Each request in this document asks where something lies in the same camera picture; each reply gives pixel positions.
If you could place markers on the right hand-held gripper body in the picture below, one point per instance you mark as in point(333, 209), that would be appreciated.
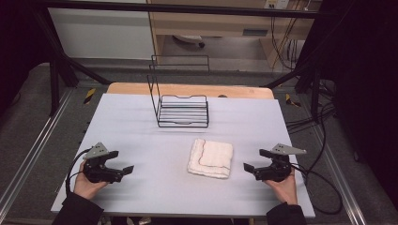
point(277, 172)

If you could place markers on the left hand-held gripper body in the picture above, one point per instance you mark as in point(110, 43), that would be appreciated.
point(100, 170)

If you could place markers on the white towel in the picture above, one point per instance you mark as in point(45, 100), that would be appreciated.
point(211, 159)

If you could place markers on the person's right hand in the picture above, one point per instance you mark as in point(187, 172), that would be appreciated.
point(286, 190)

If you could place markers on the person's left hand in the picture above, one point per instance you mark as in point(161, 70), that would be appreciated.
point(86, 187)

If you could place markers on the white table mat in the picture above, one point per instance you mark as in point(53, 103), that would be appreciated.
point(156, 187)

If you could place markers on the white cabinet panel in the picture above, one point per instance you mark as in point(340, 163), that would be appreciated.
point(100, 34)

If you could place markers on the dark curtain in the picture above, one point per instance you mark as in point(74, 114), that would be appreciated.
point(366, 78)
point(18, 47)

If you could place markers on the light wooden desk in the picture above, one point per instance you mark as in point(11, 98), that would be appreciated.
point(219, 23)

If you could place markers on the white chair base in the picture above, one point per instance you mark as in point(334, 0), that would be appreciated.
point(187, 38)

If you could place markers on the aluminium rail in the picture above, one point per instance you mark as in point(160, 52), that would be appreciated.
point(341, 181)
point(34, 146)

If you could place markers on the black frame leg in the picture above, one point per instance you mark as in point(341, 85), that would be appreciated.
point(54, 81)
point(316, 90)

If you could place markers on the white wall socket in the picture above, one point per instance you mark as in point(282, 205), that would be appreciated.
point(277, 3)

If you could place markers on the black horizontal frame bar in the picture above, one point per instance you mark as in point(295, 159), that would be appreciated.
point(187, 7)

